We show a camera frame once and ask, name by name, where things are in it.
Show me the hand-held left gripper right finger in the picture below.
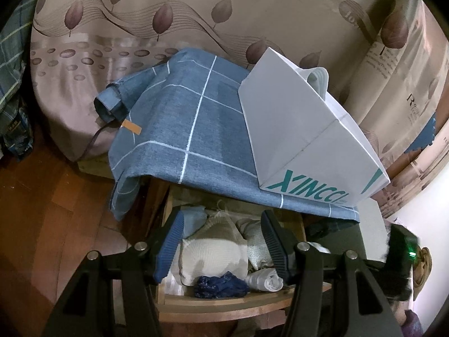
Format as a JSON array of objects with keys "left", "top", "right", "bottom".
[{"left": 260, "top": 210, "right": 404, "bottom": 337}]

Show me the white grey garment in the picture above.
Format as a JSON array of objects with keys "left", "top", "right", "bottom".
[{"left": 298, "top": 67, "right": 330, "bottom": 99}]

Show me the white rolled cloth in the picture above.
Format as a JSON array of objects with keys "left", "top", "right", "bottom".
[{"left": 246, "top": 267, "right": 285, "bottom": 293}]

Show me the white knitted underwear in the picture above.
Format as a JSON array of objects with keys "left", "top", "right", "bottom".
[{"left": 179, "top": 237, "right": 251, "bottom": 286}]

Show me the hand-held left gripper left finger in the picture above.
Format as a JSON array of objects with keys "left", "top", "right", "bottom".
[{"left": 42, "top": 211, "right": 186, "bottom": 337}]

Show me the blue foam mat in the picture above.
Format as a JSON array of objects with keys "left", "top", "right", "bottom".
[{"left": 403, "top": 112, "right": 439, "bottom": 155}]

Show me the purple cloth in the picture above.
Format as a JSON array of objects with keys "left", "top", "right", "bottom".
[{"left": 400, "top": 309, "right": 427, "bottom": 337}]

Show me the beige mesh underwear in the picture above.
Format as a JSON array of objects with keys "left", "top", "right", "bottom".
[{"left": 191, "top": 214, "right": 248, "bottom": 244}]

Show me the light blue cloth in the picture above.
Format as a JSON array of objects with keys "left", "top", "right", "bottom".
[{"left": 180, "top": 206, "right": 207, "bottom": 239}]

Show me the tan hat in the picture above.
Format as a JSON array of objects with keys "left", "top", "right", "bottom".
[{"left": 410, "top": 246, "right": 434, "bottom": 302}]

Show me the white mesh cloth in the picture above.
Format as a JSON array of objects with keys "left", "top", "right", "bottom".
[{"left": 236, "top": 218, "right": 272, "bottom": 271}]

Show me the blue checked cloth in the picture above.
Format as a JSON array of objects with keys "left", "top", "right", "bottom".
[{"left": 94, "top": 47, "right": 362, "bottom": 223}]

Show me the plaid cloth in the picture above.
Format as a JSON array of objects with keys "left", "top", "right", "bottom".
[{"left": 0, "top": 0, "right": 43, "bottom": 120}]

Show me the wooden drawer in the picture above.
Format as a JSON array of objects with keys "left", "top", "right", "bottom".
[{"left": 154, "top": 186, "right": 334, "bottom": 320}]

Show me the leaf print curtain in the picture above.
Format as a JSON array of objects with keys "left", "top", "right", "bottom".
[{"left": 30, "top": 0, "right": 449, "bottom": 218}]

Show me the blue printed packet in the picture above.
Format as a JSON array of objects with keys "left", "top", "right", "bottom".
[{"left": 0, "top": 98, "right": 34, "bottom": 162}]

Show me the dark blue lace underwear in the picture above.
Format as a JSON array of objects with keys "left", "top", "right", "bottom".
[{"left": 193, "top": 271, "right": 249, "bottom": 300}]

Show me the white cardboard box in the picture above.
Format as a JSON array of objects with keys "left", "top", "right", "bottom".
[{"left": 238, "top": 47, "right": 391, "bottom": 207}]

